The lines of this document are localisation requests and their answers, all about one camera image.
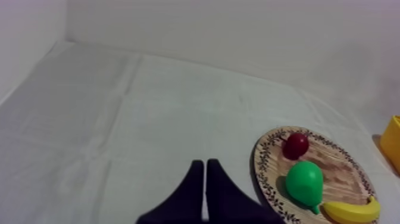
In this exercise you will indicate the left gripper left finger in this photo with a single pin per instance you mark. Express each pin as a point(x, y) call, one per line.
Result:
point(184, 200)

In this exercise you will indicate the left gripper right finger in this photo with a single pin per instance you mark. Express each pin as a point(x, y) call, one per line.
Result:
point(228, 200)

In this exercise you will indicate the round wooden board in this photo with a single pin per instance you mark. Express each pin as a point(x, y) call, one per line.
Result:
point(340, 175)

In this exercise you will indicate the yellow plastic basket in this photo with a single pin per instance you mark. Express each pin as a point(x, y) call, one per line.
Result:
point(392, 144)

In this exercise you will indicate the green toy pear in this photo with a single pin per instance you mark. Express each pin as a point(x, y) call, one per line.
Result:
point(304, 184)

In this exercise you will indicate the small red fruit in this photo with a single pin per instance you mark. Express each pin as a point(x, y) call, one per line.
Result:
point(295, 146)

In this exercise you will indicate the yellow toy banana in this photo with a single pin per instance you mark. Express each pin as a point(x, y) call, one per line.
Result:
point(350, 212)

